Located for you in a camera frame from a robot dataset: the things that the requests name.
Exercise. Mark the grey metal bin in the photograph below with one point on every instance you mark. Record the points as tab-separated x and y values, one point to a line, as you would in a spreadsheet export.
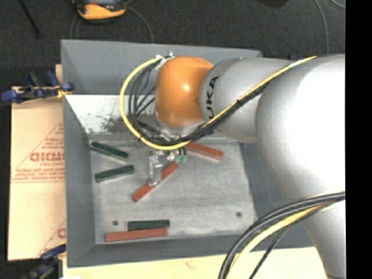
203	196

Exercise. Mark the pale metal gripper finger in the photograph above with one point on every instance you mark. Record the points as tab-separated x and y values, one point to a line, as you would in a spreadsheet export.
158	170
152	170

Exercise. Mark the dark green flat block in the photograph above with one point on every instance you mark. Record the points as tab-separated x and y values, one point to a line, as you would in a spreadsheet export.
114	173
109	150
148	225

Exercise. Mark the brown cardboard board, red print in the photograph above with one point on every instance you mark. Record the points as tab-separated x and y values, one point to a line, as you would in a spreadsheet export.
35	144

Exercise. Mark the red-brown flat block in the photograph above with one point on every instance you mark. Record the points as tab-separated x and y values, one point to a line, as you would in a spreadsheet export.
142	192
207	152
136	234

